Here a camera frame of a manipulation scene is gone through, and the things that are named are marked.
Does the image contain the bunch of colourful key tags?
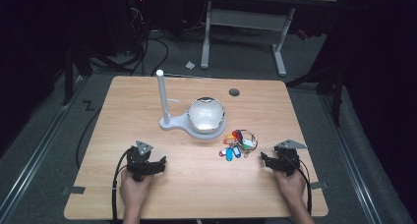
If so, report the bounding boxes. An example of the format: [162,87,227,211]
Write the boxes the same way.
[218,129,259,162]

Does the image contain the person's right hand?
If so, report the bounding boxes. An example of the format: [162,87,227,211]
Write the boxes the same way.
[272,168,308,206]

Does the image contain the grey tape strip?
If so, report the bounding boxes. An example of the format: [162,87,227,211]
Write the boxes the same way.
[309,181,329,191]
[68,186,87,196]

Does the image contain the thin black floor cable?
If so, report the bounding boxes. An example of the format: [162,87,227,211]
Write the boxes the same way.
[75,106,103,170]

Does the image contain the silver metal bowl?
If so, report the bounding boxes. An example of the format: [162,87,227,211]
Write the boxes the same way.
[186,96,227,136]

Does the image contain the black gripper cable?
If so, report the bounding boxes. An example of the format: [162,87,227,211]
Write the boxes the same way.
[293,157,313,216]
[111,147,133,224]

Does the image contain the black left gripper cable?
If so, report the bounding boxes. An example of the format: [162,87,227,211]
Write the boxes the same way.
[111,147,133,224]

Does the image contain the bundle of black floor cables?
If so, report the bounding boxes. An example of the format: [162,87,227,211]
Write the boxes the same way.
[124,6,170,78]

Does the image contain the metal floor rail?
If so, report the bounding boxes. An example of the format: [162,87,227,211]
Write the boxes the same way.
[0,76,87,224]
[318,91,384,224]

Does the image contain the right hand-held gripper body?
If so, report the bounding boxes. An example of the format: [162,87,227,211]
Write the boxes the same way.
[273,139,309,177]

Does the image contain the white stand with post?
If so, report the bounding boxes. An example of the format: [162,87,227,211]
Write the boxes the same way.
[155,69,228,140]

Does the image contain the person's left hand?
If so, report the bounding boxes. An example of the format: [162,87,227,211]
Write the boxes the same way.
[119,168,153,212]

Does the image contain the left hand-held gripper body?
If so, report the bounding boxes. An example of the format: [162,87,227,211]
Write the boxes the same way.
[126,140,159,183]

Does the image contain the black metal stand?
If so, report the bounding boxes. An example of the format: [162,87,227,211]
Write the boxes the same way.
[61,41,94,107]
[285,65,346,128]

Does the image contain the desk with white metal legs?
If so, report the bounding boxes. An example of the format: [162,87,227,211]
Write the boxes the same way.
[200,0,339,79]

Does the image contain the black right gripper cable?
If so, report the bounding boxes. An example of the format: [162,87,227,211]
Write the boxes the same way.
[293,157,313,216]

